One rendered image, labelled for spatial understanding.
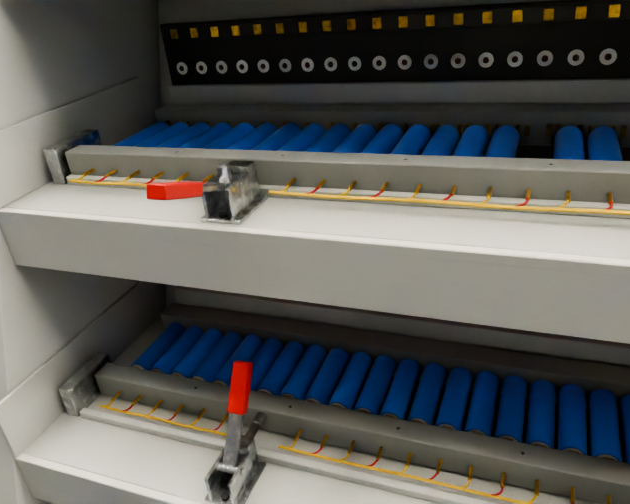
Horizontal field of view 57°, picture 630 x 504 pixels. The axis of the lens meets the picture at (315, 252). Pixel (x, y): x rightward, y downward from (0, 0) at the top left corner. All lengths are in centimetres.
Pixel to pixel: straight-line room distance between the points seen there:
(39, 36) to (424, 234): 33
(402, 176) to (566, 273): 11
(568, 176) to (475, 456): 19
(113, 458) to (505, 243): 33
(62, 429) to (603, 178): 43
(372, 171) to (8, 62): 27
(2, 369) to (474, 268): 35
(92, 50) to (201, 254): 24
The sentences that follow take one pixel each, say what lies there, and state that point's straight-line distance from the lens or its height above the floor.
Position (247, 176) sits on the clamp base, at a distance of 37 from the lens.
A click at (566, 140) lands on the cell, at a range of 41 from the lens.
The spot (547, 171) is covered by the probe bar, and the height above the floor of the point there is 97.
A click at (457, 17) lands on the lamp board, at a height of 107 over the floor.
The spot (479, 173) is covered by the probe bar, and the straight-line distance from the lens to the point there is 35.
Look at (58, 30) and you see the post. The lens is 53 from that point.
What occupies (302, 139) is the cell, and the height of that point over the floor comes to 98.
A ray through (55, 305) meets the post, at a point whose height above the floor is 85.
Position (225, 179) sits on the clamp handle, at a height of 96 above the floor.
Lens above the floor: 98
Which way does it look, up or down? 11 degrees down
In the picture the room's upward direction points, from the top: 1 degrees clockwise
